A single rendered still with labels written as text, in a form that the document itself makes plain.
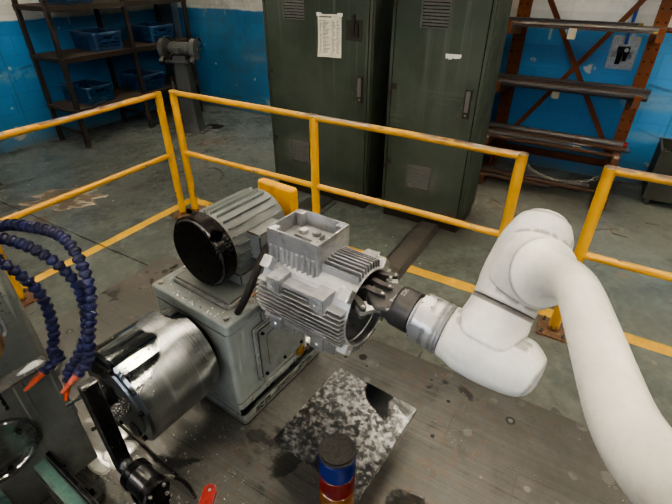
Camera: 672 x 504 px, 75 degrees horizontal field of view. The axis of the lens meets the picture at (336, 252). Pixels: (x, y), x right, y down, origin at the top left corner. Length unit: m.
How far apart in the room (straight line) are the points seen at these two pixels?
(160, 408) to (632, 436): 0.86
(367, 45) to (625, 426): 3.33
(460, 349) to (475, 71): 2.75
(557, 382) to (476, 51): 2.10
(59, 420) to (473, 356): 0.93
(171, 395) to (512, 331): 0.71
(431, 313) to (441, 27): 2.79
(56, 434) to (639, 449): 1.13
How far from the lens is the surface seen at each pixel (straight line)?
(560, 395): 2.65
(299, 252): 0.80
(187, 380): 1.08
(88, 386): 0.90
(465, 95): 3.36
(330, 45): 3.75
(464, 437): 1.32
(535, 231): 0.73
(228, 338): 1.09
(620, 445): 0.46
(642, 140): 5.29
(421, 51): 3.43
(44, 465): 1.27
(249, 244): 1.10
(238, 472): 1.25
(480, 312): 0.72
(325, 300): 0.76
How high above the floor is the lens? 1.85
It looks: 33 degrees down
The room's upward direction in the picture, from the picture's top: straight up
